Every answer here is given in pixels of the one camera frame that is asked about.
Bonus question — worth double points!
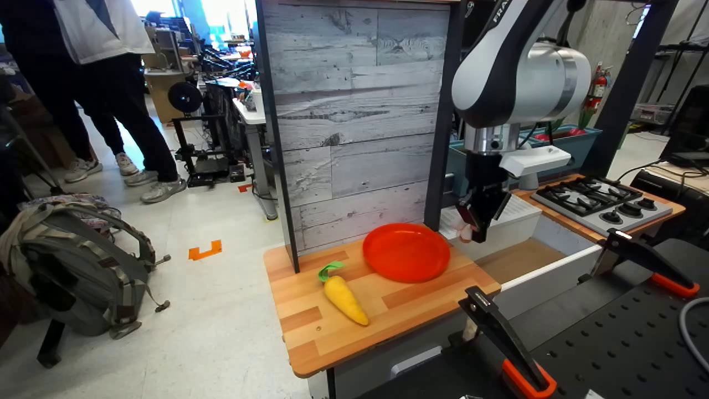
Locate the black structural pillar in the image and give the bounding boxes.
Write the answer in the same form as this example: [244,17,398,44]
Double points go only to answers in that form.
[580,0,677,178]

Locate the wooden cabinet with machine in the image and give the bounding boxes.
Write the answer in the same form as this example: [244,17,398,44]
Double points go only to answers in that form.
[142,23,187,124]

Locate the black frame post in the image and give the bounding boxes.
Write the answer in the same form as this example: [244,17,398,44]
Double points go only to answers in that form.
[253,0,303,275]
[422,0,464,231]

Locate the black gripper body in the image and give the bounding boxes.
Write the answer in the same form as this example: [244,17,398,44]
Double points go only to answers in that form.
[462,149,513,217]

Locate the grey wood panel backdrop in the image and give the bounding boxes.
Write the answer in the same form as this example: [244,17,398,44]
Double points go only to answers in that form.
[262,0,451,257]

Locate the yellow carrot plush toy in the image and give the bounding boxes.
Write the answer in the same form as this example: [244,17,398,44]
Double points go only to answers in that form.
[317,259,371,328]

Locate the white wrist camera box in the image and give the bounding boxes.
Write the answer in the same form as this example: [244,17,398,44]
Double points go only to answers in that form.
[498,143,573,191]

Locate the grey green backpack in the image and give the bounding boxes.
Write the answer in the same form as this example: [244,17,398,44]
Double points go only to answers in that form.
[0,192,172,370]

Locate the black equipment stand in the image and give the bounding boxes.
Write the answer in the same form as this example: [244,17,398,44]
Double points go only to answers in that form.
[165,75,245,187]

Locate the black clamp orange handle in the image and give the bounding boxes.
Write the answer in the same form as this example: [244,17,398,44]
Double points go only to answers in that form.
[456,286,560,399]
[590,227,702,302]

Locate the white cable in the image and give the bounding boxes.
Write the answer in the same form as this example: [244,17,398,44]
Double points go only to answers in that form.
[677,295,709,371]

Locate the white toy sink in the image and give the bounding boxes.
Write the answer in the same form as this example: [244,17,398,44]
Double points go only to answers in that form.
[438,192,605,299]

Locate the white grey desk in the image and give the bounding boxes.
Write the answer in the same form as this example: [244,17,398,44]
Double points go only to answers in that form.
[231,80,281,221]

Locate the red round plate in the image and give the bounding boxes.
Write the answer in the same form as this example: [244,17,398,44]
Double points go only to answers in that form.
[361,221,453,286]

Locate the standing person dark clothes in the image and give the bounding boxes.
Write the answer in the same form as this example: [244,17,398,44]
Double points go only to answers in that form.
[0,0,104,185]

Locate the standing person white top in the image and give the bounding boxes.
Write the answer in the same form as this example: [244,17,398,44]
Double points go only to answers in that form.
[48,0,187,206]

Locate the toy stove with black burners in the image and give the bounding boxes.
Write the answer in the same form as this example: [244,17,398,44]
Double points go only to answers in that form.
[533,175,675,237]

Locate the black office chair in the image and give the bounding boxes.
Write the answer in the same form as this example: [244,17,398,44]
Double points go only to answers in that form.
[658,83,709,169]

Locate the red fire extinguisher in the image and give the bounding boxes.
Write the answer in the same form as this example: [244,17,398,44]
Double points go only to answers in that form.
[583,64,611,132]

